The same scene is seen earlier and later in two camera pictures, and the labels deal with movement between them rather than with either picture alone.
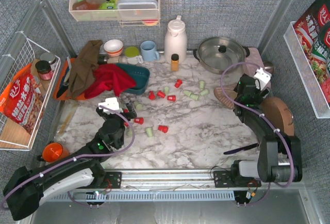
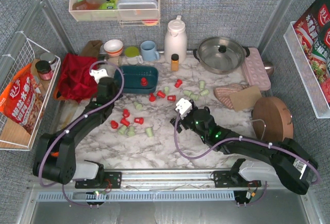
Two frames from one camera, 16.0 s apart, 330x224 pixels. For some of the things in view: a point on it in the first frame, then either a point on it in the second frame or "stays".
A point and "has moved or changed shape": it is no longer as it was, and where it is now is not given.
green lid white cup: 132,54 stays
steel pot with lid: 215,53 stays
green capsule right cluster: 204,92 stays
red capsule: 163,128 to 144,81
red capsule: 178,83 stays
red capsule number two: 172,98 stays
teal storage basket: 141,75 has moved or changed shape
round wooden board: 279,114 stays
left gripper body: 124,114 to 106,82
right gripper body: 247,87 to 181,122
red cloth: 110,77 to 76,83
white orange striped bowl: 113,47 stays
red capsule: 161,94 stays
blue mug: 149,53 stays
